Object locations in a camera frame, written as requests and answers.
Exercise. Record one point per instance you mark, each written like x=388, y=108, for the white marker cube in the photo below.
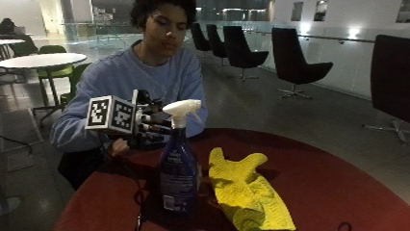
x=111, y=113

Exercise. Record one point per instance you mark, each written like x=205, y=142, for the blue spray bottle white trigger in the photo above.
x=177, y=173

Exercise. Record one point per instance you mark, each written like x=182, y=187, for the the person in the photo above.
x=127, y=73

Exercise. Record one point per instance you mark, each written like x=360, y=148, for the green chair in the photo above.
x=53, y=49
x=76, y=80

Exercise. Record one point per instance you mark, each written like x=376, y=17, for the yellow cleaning cloth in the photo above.
x=245, y=189

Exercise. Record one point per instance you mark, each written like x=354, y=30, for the black swivel chair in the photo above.
x=215, y=43
x=291, y=61
x=198, y=38
x=238, y=48
x=390, y=77

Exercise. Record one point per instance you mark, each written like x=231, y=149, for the dark wall window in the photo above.
x=320, y=11
x=403, y=11

